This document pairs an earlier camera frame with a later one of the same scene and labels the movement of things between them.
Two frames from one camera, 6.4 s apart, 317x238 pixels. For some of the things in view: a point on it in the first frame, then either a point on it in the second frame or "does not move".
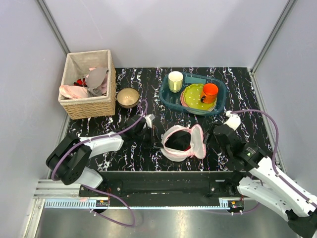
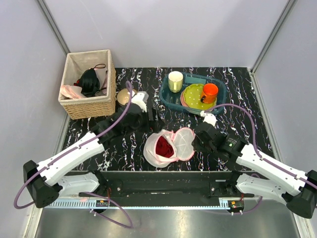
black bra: x=180 y=140 → x=89 y=82
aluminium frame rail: x=45 y=9 does not move
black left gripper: x=153 y=138 → x=156 y=117
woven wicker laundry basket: x=77 y=66 does not move
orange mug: x=209 y=93 does not move
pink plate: x=182 y=98 does not move
